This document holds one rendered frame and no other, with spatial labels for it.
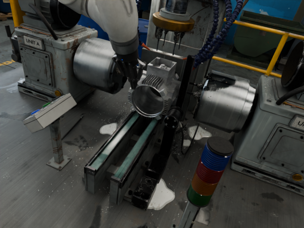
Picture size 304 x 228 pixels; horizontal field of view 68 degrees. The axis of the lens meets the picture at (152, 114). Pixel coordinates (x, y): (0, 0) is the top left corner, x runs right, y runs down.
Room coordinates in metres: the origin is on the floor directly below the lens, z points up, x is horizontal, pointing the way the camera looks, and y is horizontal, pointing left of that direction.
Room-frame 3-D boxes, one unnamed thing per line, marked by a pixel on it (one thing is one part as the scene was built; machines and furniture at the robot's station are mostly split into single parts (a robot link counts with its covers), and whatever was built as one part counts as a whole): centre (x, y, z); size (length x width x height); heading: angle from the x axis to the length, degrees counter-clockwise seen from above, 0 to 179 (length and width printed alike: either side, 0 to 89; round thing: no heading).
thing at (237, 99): (0.90, -0.33, 1.04); 0.41 x 0.25 x 0.25; 75
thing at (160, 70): (0.97, -0.01, 1.11); 0.12 x 0.11 x 0.07; 164
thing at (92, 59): (1.08, 0.33, 1.04); 0.37 x 0.25 x 0.25; 75
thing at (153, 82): (0.93, 0.00, 1.01); 0.20 x 0.19 x 0.19; 164
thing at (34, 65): (1.14, 0.56, 0.99); 0.35 x 0.31 x 0.37; 75
